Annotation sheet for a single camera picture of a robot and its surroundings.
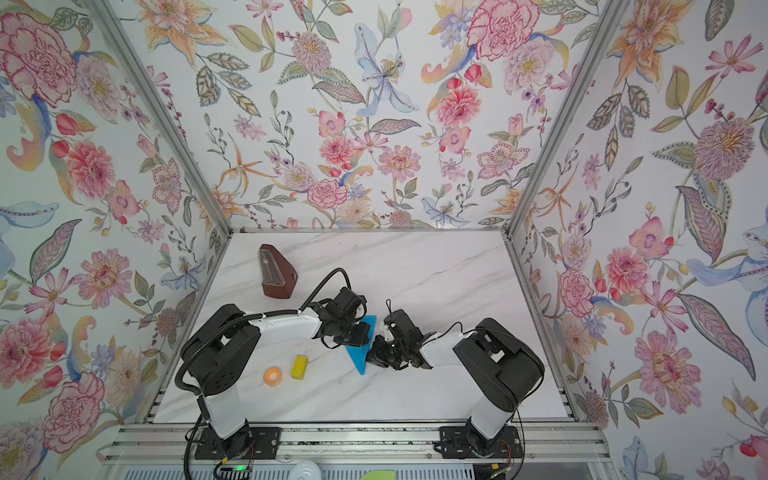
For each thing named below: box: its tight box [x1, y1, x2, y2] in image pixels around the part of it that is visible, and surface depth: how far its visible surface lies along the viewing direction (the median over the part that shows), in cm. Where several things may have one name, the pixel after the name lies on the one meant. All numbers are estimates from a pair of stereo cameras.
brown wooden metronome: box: [258, 244, 298, 299], surface depth 98 cm
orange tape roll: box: [263, 366, 283, 387], surface depth 86 cm
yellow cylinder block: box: [290, 355, 309, 381], surface depth 87 cm
